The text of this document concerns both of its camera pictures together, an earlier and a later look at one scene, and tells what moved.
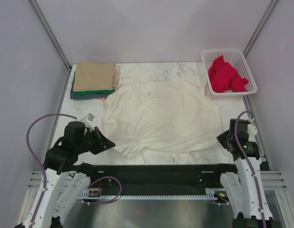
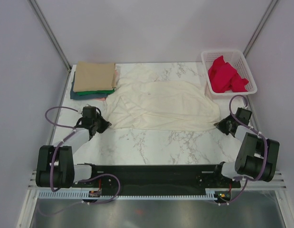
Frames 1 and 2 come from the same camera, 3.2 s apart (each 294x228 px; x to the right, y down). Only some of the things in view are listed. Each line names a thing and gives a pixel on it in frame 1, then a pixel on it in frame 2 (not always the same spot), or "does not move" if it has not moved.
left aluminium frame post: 47,29 does not move
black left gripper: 103,143 → 105,125
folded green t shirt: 83,93 does not move
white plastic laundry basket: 237,60 does not move
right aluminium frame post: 261,24 does not move
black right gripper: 221,138 → 220,125
